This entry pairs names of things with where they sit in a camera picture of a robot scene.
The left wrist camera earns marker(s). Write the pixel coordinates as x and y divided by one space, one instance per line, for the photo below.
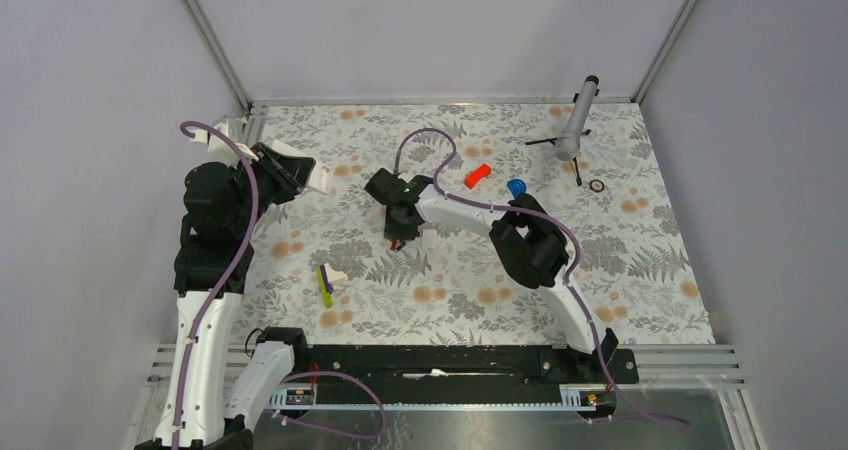
228 151

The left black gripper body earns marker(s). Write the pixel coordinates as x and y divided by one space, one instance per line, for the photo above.
272 182

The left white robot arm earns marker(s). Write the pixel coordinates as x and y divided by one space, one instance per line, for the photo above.
223 203

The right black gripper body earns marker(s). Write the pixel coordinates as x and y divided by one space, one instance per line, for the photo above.
395 229

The white remote control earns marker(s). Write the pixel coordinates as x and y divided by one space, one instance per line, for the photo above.
320 179

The orange cylinder block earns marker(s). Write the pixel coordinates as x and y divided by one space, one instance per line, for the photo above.
472 179

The purple green block stack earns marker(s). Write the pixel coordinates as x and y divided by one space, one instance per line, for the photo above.
328 279

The grey microphone on stand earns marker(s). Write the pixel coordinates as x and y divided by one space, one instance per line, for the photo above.
568 143

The white battery cover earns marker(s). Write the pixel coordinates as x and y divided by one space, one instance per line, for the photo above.
429 238

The blue bottle cap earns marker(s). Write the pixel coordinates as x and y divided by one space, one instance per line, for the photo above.
516 187

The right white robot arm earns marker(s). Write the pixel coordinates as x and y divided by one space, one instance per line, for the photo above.
535 250

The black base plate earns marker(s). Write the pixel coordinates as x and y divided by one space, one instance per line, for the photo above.
489 376

